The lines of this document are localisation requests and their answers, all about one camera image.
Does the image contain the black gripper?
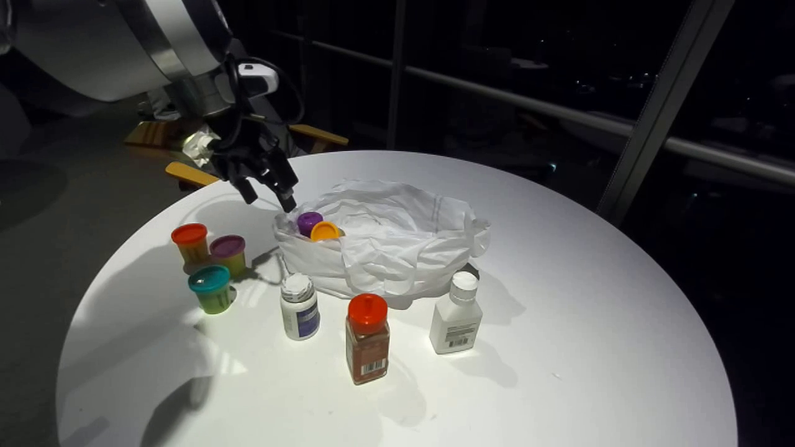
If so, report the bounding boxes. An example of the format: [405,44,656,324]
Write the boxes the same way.
[208,113,297,211]

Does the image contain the purple bottle with holes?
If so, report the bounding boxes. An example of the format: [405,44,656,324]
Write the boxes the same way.
[296,211,322,236]

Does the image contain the magenta lid container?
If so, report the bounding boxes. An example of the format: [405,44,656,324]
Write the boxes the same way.
[210,236,246,280]

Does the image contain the yellow lid container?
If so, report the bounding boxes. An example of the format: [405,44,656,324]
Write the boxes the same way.
[307,220,342,242]

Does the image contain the orange lid yellow cup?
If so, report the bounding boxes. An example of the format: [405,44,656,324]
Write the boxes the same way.
[171,224,208,270]

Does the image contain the teal lid green cup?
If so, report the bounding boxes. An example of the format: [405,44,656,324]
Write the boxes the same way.
[188,266,235,314]

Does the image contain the white round pill bottle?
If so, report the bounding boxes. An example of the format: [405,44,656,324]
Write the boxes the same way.
[281,273,320,339]

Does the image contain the white plastic bag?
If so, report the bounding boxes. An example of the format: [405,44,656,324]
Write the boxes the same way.
[272,180,489,301]

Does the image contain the red lid spice jar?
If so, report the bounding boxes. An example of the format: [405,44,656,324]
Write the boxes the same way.
[345,292,389,384]

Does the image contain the white square bottle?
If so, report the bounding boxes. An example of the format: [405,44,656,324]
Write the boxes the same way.
[430,270,481,355]

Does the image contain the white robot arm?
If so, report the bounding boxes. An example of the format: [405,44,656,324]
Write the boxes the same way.
[0,0,297,211]

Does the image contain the grey armchair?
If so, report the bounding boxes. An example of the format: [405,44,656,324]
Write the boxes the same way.
[163,124,347,186]

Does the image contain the metal railing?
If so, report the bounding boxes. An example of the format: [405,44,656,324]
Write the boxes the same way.
[284,33,795,183]

